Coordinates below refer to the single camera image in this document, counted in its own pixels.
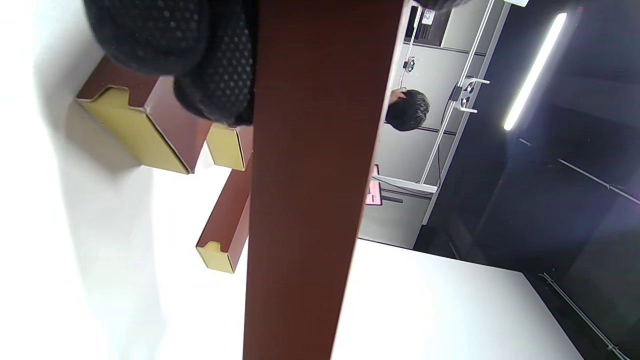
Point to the aluminium frame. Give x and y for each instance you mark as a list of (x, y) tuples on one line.
[(450, 120)]

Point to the brown storage box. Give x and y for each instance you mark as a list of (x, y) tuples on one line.
[(160, 120), (227, 147), (230, 220), (315, 175)]

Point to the pink screen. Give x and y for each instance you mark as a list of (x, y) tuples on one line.
[(373, 192)]

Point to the ceiling light strip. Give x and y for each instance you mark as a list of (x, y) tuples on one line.
[(535, 72)]

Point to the white headset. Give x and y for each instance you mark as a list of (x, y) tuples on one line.
[(469, 95), (410, 65)]

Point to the person's left hand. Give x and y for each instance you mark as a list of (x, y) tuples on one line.
[(210, 60)]

